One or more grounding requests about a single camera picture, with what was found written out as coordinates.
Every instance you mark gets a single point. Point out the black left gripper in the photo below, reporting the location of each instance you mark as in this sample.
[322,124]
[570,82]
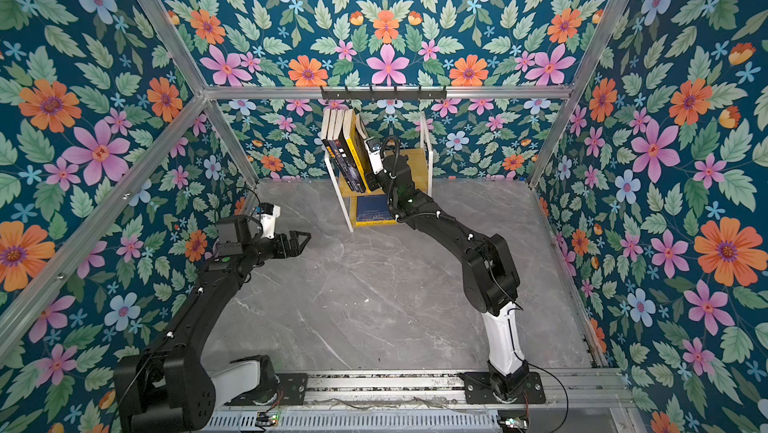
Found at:
[292,248]

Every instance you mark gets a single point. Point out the navy book yellow label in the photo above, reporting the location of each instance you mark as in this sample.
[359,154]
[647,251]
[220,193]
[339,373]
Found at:
[372,209]

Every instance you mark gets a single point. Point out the yellow cartoon cover book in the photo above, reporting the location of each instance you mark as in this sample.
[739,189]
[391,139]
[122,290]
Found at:
[348,131]

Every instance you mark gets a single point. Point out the black wolf cover book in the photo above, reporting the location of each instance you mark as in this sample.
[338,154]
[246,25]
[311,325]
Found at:
[355,181]

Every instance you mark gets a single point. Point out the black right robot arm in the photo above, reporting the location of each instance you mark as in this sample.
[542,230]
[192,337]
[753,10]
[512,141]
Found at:
[489,275]

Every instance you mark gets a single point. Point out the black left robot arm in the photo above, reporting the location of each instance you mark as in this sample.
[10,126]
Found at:
[166,387]

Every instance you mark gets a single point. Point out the white wooden two-tier shelf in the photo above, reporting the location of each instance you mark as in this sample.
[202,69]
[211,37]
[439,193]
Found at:
[420,159]

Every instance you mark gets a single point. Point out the black hook rack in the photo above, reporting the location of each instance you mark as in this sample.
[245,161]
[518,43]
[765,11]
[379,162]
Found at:
[371,93]

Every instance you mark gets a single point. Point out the black book leaning on shelf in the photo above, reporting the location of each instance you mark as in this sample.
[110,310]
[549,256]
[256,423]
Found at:
[327,145]

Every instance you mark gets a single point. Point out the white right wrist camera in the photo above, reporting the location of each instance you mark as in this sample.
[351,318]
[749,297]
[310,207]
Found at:
[374,151]

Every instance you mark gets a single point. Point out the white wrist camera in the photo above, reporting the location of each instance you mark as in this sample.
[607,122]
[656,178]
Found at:
[268,214]
[374,151]

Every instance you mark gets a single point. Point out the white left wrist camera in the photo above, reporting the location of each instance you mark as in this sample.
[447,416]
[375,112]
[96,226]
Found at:
[268,214]

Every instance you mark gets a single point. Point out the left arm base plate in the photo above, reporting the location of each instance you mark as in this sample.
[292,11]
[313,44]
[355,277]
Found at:
[283,389]

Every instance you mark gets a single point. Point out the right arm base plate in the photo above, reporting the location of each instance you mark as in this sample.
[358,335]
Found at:
[490,388]

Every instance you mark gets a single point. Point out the aluminium mounting rail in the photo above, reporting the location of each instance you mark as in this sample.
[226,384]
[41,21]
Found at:
[574,388]

